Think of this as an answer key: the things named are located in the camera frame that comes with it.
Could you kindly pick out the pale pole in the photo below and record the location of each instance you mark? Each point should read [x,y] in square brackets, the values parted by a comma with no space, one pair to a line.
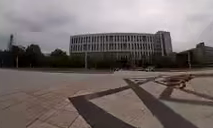
[86,60]
[17,61]
[189,60]

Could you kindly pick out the large white curved building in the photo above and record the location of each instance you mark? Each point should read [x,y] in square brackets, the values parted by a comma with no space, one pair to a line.
[117,43]

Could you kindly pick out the vehicle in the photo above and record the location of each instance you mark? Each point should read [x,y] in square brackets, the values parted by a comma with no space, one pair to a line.
[149,69]

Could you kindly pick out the row of dark trees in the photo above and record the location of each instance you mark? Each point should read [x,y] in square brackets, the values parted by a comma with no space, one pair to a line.
[44,58]

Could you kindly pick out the low dark building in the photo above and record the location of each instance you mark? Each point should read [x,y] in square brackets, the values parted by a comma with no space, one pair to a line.
[202,53]

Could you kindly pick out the tall distant tower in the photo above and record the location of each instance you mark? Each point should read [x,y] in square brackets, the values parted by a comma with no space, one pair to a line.
[10,41]

